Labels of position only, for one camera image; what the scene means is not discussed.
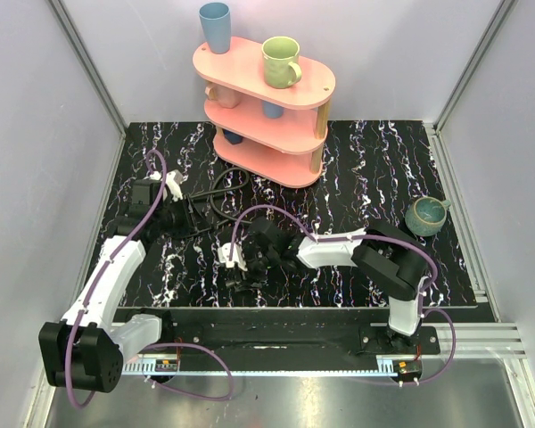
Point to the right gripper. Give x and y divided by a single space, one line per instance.
245 282

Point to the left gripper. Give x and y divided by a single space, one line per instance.
192 216

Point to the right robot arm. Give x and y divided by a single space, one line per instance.
386 255

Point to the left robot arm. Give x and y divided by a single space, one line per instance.
84 350

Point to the dark blue cup lower shelf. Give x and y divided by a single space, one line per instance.
232 137

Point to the pink three-tier shelf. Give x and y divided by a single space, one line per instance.
288 150

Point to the pink mug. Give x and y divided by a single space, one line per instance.
224 96

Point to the blue cup middle shelf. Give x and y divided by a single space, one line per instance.
271 110

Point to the black marble mat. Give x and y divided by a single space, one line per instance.
372 170

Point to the green mug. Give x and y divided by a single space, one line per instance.
281 67

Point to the teal ceramic cup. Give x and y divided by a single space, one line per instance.
426 216

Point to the blue plastic tumbler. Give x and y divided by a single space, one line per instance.
216 26

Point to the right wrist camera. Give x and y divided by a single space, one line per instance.
231 256

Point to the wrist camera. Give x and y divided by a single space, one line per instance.
173 190
231 256

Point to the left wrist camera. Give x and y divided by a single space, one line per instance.
173 190

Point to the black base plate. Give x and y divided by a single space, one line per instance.
292 340

